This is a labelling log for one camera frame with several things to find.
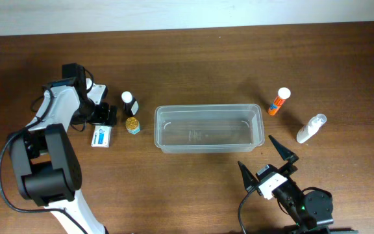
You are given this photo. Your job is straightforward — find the white spray bottle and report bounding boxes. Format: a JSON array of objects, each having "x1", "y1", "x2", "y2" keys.
[{"x1": 296, "y1": 114, "x2": 327, "y2": 144}]

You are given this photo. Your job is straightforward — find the white Panadol medicine box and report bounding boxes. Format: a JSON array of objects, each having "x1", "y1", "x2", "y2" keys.
[{"x1": 91, "y1": 125, "x2": 112, "y2": 148}]

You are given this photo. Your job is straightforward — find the orange tube white cap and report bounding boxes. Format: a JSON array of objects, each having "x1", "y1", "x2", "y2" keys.
[{"x1": 268, "y1": 87, "x2": 291, "y2": 116}]

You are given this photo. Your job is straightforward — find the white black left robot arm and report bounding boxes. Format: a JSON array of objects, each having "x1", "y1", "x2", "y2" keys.
[{"x1": 0, "y1": 63, "x2": 118, "y2": 233}]

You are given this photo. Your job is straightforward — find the clear plastic container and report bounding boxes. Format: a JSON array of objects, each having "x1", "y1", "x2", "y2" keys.
[{"x1": 155, "y1": 104, "x2": 265, "y2": 153}]

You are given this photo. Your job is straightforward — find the dark brown syrup bottle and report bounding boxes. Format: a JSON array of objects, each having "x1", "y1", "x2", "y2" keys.
[{"x1": 121, "y1": 91, "x2": 139, "y2": 117}]

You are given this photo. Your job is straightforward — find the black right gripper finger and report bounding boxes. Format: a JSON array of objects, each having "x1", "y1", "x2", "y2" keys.
[
  {"x1": 238, "y1": 161, "x2": 259, "y2": 192},
  {"x1": 268, "y1": 135, "x2": 299, "y2": 163}
]

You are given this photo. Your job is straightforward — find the gold lid balm jar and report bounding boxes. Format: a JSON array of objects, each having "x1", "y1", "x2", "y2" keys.
[{"x1": 125, "y1": 117, "x2": 140, "y2": 135}]

